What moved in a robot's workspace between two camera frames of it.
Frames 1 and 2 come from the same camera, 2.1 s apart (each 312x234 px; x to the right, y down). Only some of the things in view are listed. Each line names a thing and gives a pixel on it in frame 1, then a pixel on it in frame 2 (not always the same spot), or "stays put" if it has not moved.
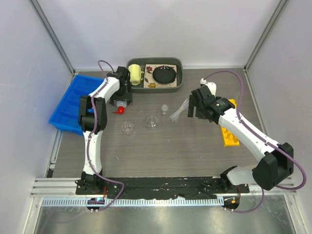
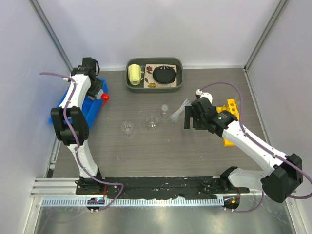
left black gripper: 126,96 -> 99,86
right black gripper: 190,112 -> 189,112
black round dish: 164,74 stays put
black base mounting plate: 142,187 stays put
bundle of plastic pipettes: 174,117 stays put
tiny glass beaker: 126,126 stays put
